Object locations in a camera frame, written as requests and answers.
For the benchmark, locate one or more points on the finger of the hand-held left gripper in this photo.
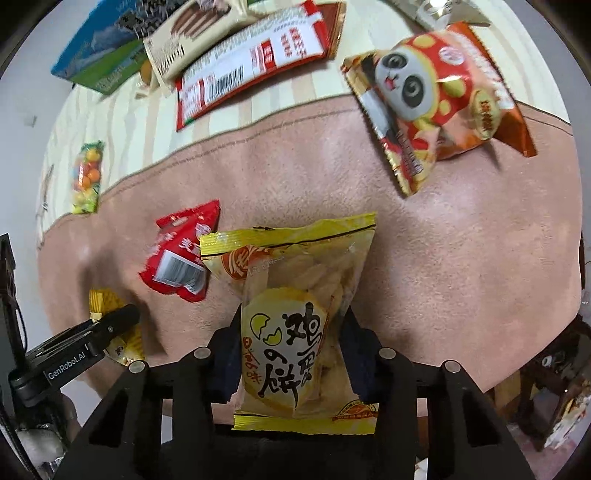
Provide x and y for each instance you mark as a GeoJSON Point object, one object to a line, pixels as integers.
{"type": "Point", "coordinates": [117, 321]}

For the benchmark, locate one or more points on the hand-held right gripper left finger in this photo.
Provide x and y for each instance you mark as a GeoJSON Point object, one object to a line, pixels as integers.
{"type": "Point", "coordinates": [226, 364]}

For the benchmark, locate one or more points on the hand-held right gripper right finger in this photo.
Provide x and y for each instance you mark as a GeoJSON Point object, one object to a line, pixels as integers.
{"type": "Point", "coordinates": [362, 364]}

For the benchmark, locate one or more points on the small yellow snack packet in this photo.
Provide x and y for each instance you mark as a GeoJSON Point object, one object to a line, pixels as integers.
{"type": "Point", "coordinates": [124, 346]}

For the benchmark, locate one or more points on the yellow cracker packet clear window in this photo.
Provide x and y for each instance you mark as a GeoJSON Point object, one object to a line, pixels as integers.
{"type": "Point", "coordinates": [295, 304]}

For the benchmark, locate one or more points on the clear bag of colourful candies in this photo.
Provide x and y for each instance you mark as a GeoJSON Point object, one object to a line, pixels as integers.
{"type": "Point", "coordinates": [87, 177]}

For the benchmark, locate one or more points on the blue green cardboard box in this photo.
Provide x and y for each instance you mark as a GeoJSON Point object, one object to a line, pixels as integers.
{"type": "Point", "coordinates": [106, 60]}

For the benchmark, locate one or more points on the long red brown snack packet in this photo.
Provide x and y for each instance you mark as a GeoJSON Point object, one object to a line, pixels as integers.
{"type": "Point", "coordinates": [240, 69]}

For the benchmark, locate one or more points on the panda print snack packet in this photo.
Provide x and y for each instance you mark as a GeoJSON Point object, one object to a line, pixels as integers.
{"type": "Point", "coordinates": [429, 92]}

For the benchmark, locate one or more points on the beige chocolate stick packet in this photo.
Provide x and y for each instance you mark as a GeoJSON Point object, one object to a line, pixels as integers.
{"type": "Point", "coordinates": [184, 37]}

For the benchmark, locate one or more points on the black stand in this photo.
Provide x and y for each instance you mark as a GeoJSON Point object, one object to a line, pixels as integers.
{"type": "Point", "coordinates": [7, 277]}

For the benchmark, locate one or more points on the cream striped bed sheet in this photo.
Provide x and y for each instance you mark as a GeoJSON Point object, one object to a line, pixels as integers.
{"type": "Point", "coordinates": [120, 129]}

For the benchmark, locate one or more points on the dark wooden furniture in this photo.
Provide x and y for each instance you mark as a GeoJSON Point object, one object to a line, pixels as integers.
{"type": "Point", "coordinates": [554, 383]}

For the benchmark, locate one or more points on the orange snack packet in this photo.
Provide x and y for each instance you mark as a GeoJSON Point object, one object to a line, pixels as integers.
{"type": "Point", "coordinates": [147, 74]}

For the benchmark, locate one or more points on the silver snack packet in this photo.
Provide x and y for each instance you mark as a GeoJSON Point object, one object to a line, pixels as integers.
{"type": "Point", "coordinates": [438, 11]}

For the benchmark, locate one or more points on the white wall socket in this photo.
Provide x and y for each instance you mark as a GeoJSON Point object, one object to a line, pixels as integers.
{"type": "Point", "coordinates": [31, 121]}

